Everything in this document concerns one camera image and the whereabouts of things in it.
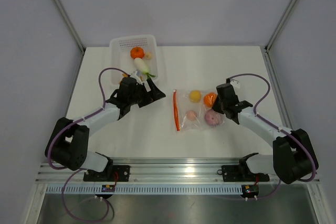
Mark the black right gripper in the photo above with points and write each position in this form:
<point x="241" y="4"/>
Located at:
<point x="216" y="107"/>

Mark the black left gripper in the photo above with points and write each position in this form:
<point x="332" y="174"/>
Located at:
<point x="154" y="93"/>

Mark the fake yellow lemon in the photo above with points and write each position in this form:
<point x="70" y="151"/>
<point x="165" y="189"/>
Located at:
<point x="195" y="96"/>

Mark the clear zip top bag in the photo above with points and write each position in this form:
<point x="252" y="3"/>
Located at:
<point x="181" y="104"/>

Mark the fake white radish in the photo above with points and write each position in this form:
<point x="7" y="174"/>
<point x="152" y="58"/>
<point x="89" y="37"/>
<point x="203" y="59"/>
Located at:
<point x="143" y="67"/>

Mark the fake pink peach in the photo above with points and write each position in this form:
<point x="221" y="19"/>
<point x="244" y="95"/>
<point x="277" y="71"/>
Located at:
<point x="191" y="115"/>

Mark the fake white garlic bulb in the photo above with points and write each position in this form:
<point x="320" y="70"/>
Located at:
<point x="148" y="55"/>

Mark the fake orange pumpkin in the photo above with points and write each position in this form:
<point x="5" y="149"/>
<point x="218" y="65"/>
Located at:
<point x="137" y="52"/>

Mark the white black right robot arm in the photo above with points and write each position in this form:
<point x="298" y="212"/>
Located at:
<point x="259" y="144"/>

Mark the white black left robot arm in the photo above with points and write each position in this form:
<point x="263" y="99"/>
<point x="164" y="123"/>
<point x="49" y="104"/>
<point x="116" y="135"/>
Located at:
<point x="68" y="144"/>

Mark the fake orange fruit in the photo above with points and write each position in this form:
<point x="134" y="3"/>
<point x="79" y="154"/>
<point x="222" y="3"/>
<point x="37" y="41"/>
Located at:
<point x="209" y="99"/>

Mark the fake purple onion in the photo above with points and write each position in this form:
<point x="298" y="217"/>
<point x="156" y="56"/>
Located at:
<point x="212" y="118"/>

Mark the white plastic perforated basket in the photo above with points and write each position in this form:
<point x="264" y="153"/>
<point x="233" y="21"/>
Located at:
<point x="120" y="53"/>

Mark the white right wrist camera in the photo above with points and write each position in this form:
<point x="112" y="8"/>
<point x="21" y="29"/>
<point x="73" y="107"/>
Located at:
<point x="236" y="85"/>

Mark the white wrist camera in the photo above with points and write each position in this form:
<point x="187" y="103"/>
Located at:
<point x="137" y="76"/>
<point x="236" y="85"/>

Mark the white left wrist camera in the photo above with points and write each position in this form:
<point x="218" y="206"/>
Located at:
<point x="137" y="76"/>

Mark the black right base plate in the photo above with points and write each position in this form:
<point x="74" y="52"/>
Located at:
<point x="233" y="173"/>

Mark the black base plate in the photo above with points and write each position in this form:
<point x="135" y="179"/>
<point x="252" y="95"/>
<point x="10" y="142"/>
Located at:
<point x="233" y="173"/>
<point x="121" y="173"/>

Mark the aluminium mounting rail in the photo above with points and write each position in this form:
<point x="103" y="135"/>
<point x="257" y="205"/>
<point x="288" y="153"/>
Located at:
<point x="154" y="171"/>

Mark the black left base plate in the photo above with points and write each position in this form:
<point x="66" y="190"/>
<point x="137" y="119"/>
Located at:
<point x="121" y="173"/>

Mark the white slotted cable duct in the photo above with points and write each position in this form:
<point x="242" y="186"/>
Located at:
<point x="137" y="189"/>

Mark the aluminium frame post right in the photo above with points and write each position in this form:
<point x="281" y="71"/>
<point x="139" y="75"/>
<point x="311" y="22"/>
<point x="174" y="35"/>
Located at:
<point x="281" y="24"/>

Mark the aluminium frame post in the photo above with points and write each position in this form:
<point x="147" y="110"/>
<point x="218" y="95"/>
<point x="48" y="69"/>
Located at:
<point x="69" y="25"/>
<point x="281" y="24"/>

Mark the aluminium frame post left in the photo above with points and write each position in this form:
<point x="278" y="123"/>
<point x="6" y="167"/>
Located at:
<point x="69" y="25"/>

